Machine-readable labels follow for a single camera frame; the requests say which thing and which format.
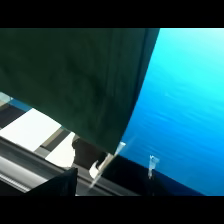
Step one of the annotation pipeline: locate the silver frame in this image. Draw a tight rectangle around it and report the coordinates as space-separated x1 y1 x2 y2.
0 135 161 197

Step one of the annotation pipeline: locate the dark green shirt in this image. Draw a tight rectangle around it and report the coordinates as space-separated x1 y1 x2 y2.
0 27 161 156

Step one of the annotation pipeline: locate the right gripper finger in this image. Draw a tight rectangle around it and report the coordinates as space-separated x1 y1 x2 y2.
29 167 80 197

